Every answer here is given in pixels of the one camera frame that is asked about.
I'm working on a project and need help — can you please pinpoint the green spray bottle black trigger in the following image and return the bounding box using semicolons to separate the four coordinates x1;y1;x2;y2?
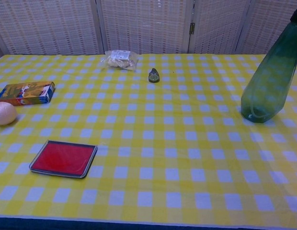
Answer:
240;4;297;125

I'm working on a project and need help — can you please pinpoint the yellow white checkered tablecloth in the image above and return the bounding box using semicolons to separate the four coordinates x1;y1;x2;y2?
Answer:
0;53;297;228

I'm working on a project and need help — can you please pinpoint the green correction tape dispenser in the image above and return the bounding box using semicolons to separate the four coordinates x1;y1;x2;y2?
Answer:
148;68;160;84

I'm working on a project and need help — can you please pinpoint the clear bag of snacks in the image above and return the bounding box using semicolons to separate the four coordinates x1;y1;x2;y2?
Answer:
98;49;140;72

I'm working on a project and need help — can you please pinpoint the woven folding screen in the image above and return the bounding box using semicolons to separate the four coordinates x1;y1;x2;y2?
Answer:
0;0;297;57

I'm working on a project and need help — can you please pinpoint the red ink stamp pad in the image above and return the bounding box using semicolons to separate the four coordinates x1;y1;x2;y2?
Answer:
29;140;99;179

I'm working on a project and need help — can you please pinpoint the orange and blue cardboard box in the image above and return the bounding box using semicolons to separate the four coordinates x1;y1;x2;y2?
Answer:
0;81;56;107

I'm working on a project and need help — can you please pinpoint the peach egg-shaped ball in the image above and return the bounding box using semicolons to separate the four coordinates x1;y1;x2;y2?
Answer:
0;101;18;126

